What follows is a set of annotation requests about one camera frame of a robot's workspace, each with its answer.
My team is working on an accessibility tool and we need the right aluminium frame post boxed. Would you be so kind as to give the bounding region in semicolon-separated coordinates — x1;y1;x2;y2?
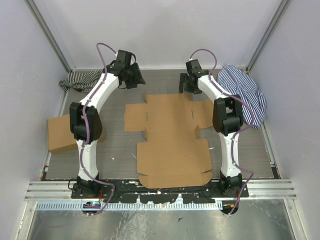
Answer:
245;0;292;74

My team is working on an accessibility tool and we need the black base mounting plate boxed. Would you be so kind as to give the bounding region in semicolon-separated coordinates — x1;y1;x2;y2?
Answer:
68;179;240;204

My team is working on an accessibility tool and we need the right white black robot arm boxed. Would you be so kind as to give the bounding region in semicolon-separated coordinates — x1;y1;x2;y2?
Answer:
179;59;244;198

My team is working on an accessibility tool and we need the purple cable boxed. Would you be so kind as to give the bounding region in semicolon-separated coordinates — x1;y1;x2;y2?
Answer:
78;42;118;218
189;48;254;216

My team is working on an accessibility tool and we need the folded brown cardboard box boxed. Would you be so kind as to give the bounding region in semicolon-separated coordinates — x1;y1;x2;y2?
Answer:
47;114;79;155

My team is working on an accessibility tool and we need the black white striped cloth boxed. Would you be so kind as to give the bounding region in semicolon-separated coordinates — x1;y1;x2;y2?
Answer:
58;69;103;93

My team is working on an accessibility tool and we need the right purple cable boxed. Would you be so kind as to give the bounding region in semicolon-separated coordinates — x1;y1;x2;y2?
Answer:
189;48;254;216

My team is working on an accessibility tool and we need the blue white striped cloth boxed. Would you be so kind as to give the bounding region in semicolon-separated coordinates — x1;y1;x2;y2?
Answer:
217;65;267;129

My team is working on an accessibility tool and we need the brown cardboard box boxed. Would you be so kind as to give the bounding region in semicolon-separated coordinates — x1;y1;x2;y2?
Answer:
47;114;79;155
124;93;214;189

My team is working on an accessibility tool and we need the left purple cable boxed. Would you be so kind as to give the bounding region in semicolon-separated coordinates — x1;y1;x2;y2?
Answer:
78;42;118;218

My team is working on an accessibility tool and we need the left aluminium frame post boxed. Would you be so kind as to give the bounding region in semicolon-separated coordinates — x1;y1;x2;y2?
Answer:
24;0;76;72

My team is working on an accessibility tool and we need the white slotted cable duct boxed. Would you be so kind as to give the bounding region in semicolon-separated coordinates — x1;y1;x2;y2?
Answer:
35;201;223;212

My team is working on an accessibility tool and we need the aluminium front rail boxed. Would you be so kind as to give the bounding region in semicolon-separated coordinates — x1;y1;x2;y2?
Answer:
24;178;297;201

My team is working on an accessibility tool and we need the aluminium frame post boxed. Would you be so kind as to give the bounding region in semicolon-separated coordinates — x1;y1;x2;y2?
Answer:
24;0;76;72
245;0;292;74

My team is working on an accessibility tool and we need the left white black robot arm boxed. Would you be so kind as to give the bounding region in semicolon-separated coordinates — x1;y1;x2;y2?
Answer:
69;50;145;199

